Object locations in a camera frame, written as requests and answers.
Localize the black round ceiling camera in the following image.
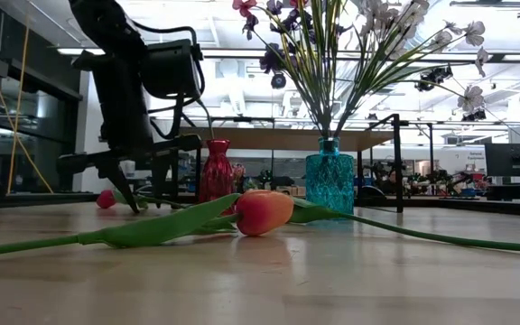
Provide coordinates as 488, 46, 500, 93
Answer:
270, 71, 288, 90

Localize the red glass vase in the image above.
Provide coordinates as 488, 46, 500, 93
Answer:
199, 138, 237, 216

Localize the white artificial flower bunch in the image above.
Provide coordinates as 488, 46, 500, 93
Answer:
331, 0, 489, 139

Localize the yellow hanging cable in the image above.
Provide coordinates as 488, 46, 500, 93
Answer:
0, 0, 54, 195

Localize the red artificial tulip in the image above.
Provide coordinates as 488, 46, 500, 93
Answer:
96, 187, 189, 213

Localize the orange artificial tulip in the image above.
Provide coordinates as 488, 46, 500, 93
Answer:
0, 189, 295, 261

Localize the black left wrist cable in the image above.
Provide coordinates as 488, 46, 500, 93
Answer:
131, 20, 209, 142

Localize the blue glass vase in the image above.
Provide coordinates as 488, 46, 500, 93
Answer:
304, 136, 356, 218

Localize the distant robot workbench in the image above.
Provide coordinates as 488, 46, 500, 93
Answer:
358, 157, 485, 200

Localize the black computer monitor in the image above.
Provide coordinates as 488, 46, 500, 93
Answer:
484, 143, 520, 178

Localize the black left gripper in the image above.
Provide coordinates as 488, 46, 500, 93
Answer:
56, 44, 202, 214

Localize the purple artificial flower bunch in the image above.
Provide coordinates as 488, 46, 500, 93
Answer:
241, 0, 356, 139

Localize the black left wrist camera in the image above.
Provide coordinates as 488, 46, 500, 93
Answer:
141, 38, 203, 99

